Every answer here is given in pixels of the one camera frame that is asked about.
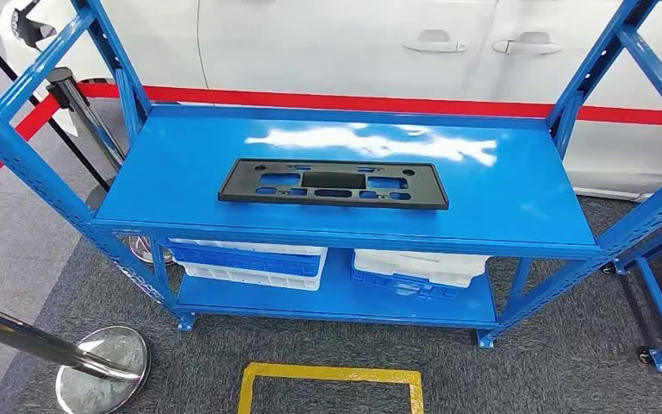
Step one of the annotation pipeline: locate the black stanchion post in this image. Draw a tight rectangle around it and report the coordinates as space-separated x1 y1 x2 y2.
45 66 164 267

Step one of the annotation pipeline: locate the black plastic plate bracket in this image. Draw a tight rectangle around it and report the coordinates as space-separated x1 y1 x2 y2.
217 158 450 211

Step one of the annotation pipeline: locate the blue metal shelf rack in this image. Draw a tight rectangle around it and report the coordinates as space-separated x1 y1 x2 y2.
0 0 662 349

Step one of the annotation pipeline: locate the chrome stanchion post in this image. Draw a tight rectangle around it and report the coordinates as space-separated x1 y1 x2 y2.
0 296 153 414

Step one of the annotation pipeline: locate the white plastic crate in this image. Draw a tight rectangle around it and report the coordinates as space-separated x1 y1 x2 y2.
168 238 329 292
353 248 490 289

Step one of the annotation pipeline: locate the yellow floor tape square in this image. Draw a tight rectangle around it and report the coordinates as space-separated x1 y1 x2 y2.
237 361 425 414

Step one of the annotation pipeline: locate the white car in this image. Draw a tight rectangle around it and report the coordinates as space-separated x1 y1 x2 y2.
0 0 662 201

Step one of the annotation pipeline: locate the red barrier belt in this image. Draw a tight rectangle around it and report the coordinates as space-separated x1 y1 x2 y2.
0 94 61 204
77 82 662 128

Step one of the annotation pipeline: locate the white car door handle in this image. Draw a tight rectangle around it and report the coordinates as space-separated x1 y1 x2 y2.
491 31 564 56
402 29 471 54

